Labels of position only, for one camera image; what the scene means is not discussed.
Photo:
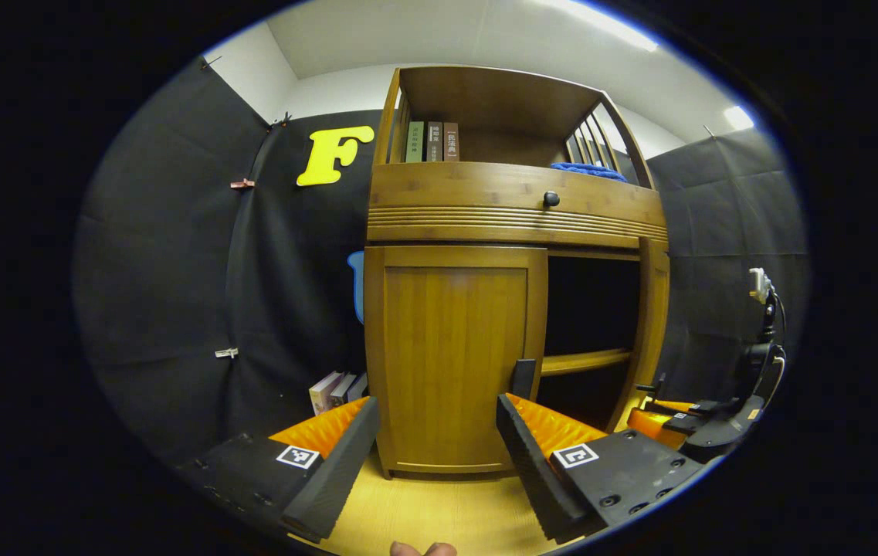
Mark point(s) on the dark brown book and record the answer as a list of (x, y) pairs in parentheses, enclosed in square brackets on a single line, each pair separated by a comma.
[(435, 141)]

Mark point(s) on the black round drawer knob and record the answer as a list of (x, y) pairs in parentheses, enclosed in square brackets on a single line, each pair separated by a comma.
[(551, 198)]

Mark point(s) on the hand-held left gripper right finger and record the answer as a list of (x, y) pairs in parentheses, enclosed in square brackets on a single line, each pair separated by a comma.
[(531, 471)]

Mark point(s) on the blue paperback book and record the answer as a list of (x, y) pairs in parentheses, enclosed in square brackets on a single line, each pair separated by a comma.
[(359, 386)]

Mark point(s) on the black backdrop cloth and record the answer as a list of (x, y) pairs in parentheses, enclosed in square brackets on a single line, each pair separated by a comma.
[(176, 270)]

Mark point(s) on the white paperback book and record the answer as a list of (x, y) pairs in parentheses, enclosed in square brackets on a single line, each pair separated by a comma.
[(323, 394)]

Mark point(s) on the grey paperback book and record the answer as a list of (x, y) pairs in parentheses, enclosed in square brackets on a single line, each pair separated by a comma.
[(342, 388)]

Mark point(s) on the white clip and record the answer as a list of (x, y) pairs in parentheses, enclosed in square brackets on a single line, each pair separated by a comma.
[(226, 353)]

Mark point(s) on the wooden inner shelf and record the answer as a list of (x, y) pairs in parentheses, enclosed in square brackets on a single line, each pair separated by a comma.
[(585, 361)]

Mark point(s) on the small ceiling light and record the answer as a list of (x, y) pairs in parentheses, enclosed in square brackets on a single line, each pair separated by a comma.
[(738, 117)]

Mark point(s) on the green book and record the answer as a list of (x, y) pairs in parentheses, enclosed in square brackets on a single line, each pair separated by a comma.
[(415, 141)]

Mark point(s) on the wooden double-door shoe cabinet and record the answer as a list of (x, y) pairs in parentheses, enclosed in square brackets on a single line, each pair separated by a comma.
[(500, 96)]

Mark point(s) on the reddish brown book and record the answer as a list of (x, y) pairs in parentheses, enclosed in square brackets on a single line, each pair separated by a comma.
[(451, 141)]

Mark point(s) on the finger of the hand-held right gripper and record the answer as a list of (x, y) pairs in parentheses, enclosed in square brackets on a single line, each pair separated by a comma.
[(651, 425), (678, 404)]

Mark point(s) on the red clip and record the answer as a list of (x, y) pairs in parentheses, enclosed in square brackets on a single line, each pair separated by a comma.
[(242, 184)]

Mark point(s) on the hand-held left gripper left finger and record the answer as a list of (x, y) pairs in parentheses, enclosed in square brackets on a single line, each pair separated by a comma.
[(338, 479)]

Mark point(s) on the blue towel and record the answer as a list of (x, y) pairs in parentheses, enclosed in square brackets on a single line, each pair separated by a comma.
[(589, 171)]

